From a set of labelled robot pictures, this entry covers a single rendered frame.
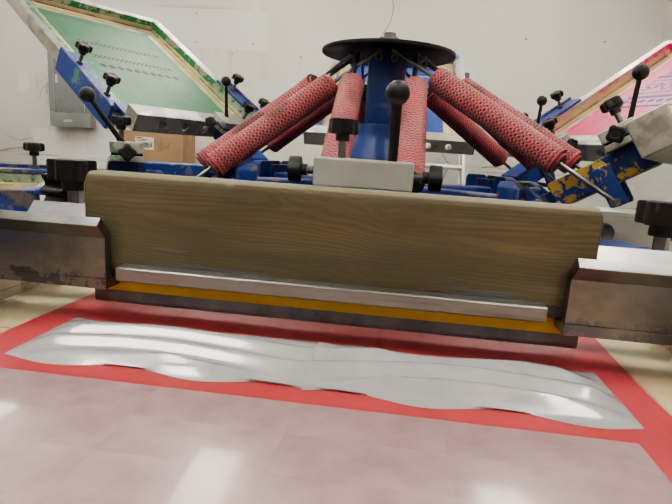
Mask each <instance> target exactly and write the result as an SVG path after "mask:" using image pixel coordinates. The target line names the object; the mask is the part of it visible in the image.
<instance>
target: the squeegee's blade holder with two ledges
mask: <svg viewBox="0 0 672 504"><path fill-rule="evenodd" d="M115 273H116V280H117V281H122V282H132V283H142V284H153V285H163V286H173V287H183V288H194V289H204V290H214V291H224V292H235V293H245V294H255V295H265V296H276V297H286V298H296V299H306V300H317V301H327V302H337V303H347V304H358V305H368V306H378V307H388V308H399V309H409V310H419V311H429V312H440V313H450V314H460V315H470V316H481V317H491V318H501V319H511V320H521V321H532V322H542V323H543V322H546V318H547V312H548V307H547V306H546V305H545V304H544V303H543V302H533V301H522V300H511V299H501V298H490V297H479V296H469V295H458V294H447V293H437V292H426V291H415V290H404V289H394V288H383V287H372V286H362V285H351V284H340V283H330V282H319V281H308V280H298V279H287V278H276V277H266V276H255V275H244V274H233V273H223V272H212V271H201V270H191V269H180V268H169V267H159V266H148V265H137V264H127V263H124V264H122V265H119V266H117V267H116V268H115Z"/></svg>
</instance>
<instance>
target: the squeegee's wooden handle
mask: <svg viewBox="0 0 672 504"><path fill-rule="evenodd" d="M84 188H85V217H95V218H101V219H102V221H103V222H104V224H105V225H106V227H107V228H108V230H109V231H110V241H111V275H116V273H115V268H116V267H117V266H119V265H122V264H124V263H127V264H137V265H148V266H159V267H169V268H180V269H191V270H201V271H212V272H223V273H233V274H244V275H255V276H266V277H276V278H287V279H298V280H308V281H319V282H330V283H340V284H351V285H362V286H372V287H383V288H394V289H404V290H415V291H426V292H437V293H447V294H458V295H469V296H479V297H490V298H501V299H511V300H522V301H533V302H543V303H544V304H545V305H546V306H547V307H548V312H547V317H552V318H561V317H562V310H563V304H564V298H565V291H566V285H567V279H568V273H569V271H570V269H571V268H572V266H573V265H574V263H575V261H576V260H577V259H578V258H583V259H595V260H597V256H598V250H599V244H600V238H601V233H602V227H603V216H602V213H601V210H600V208H597V207H593V206H589V205H576V204H562V203H548V202H535V201H521V200H508V199H494V198H480V197H467V196H453V195H440V194H426V193H412V192H399V191H385V190H372V189H358V188H344V187H331V186H317V185H304V184H290V183H276V182H263V181H249V180H235V179H222V178H208V177H195V176H181V175H167V174H154V173H140V172H127V171H113V170H92V171H90V172H88V173H87V176H86V179H85V183H84Z"/></svg>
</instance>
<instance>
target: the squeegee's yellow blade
mask: <svg viewBox="0 0 672 504"><path fill-rule="evenodd" d="M108 289H114V290H124V291H134V292H144V293H154V294H164V295H174V296H184V297H194V298H204V299H214V300H224V301H234V302H245V303H255V304H265V305H275V306H285V307H295V308H305V309H315V310H325V311H335V312H345V313H355V314H365V315H375V316H385V317H395V318H405V319H415V320H425V321H435V322H445V323H455V324H466V325H476V326H486V327H496V328H506V329H516V330H526V331H536V332H546V333H556V334H562V333H561V332H560V331H559V330H558V329H557V328H556V327H555V325H554V324H555V318H552V317H547V318H546V322H543V323H542V322H532V321H521V320H511V319H501V318H491V317H481V316H470V315H460V314H450V313H440V312H429V311H419V310H409V309H399V308H388V307H378V306H368V305H358V304H347V303H337V302H327V301H317V300H306V299H296V298H286V297H276V296H265V295H255V294H245V293H235V292H224V291H214V290H204V289H194V288H183V287H173V286H163V285H153V284H142V283H132V282H122V281H120V283H119V284H116V285H114V286H112V287H110V288H108Z"/></svg>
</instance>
